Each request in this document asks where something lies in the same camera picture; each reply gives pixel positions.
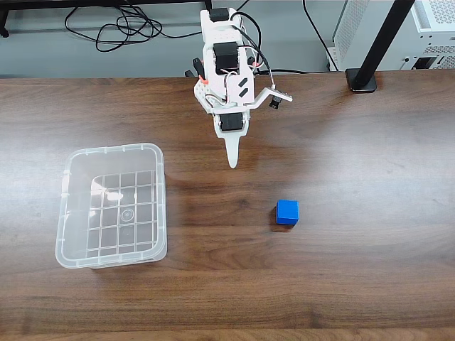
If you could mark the blue cube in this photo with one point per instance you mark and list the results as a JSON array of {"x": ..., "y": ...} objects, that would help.
[{"x": 287, "y": 211}]

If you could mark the clear plastic container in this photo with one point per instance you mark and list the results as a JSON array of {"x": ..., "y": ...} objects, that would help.
[{"x": 106, "y": 209}]

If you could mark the black monitor stand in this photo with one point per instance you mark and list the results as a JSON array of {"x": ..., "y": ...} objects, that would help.
[{"x": 377, "y": 46}]

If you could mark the white computer case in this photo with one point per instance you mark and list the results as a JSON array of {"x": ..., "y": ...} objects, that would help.
[{"x": 430, "y": 39}]

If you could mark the wrist camera on white bracket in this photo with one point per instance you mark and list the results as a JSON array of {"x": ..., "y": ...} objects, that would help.
[{"x": 275, "y": 96}]

